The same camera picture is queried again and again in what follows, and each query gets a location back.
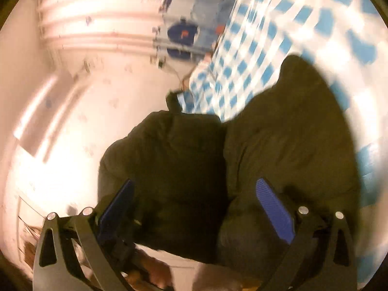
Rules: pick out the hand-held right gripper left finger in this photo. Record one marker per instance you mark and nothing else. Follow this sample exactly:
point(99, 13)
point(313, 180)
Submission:
point(118, 206)

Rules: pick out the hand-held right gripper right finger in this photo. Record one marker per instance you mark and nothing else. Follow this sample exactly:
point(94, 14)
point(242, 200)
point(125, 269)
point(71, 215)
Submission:
point(272, 212)

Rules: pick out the dark olive puffer jacket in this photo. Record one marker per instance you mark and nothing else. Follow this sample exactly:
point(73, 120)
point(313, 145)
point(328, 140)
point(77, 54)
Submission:
point(272, 127)

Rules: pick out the person's left hand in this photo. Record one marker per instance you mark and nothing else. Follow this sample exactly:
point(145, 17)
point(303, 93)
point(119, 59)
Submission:
point(159, 271)

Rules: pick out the black cloth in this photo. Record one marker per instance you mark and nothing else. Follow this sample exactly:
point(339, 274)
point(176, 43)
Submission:
point(172, 101)

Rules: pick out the blue white checkered bed cover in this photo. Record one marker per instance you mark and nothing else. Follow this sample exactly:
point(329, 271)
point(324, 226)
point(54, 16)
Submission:
point(251, 54)

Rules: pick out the whale print curtain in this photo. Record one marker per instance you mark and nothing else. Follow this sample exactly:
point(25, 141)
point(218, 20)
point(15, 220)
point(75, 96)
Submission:
point(206, 9)

